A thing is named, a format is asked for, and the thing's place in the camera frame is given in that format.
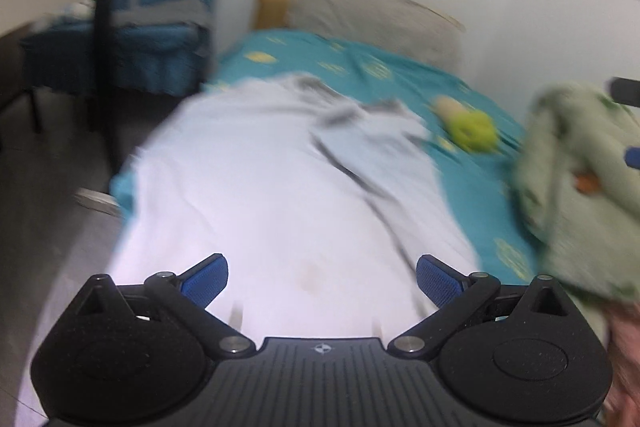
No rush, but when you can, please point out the teal printed bed sheet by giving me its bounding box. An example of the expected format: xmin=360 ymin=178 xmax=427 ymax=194
xmin=110 ymin=29 xmax=546 ymax=293

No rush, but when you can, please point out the green printed fleece blanket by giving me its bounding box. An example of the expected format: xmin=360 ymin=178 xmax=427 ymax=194
xmin=515 ymin=82 xmax=640 ymax=303

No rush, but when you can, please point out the grey pillow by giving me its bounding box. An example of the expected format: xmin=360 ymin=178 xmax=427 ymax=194
xmin=287 ymin=0 xmax=466 ymax=68

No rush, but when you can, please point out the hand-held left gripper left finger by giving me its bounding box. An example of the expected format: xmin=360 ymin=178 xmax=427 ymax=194
xmin=75 ymin=253 xmax=256 ymax=355

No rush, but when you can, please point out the green and beige plush toy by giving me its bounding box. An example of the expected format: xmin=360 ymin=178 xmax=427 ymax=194
xmin=432 ymin=96 xmax=498 ymax=154

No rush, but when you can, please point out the tan wooden headboard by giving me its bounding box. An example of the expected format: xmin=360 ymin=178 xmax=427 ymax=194
xmin=252 ymin=0 xmax=303 ymax=32

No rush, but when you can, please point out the white shirt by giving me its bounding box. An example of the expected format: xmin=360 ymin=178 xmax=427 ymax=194
xmin=107 ymin=74 xmax=483 ymax=343

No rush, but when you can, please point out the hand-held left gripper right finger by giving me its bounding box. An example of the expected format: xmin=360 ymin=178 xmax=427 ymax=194
xmin=387 ymin=254 xmax=576 ymax=355

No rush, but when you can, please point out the pink fluffy blanket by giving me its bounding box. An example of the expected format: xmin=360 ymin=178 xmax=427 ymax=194
xmin=602 ymin=302 xmax=640 ymax=427

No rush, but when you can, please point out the wooden block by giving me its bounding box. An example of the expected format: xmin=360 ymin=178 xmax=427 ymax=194
xmin=75 ymin=188 xmax=122 ymax=214

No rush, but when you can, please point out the grey cloth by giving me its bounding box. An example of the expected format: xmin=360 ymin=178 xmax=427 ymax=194
xmin=112 ymin=0 xmax=211 ymax=30

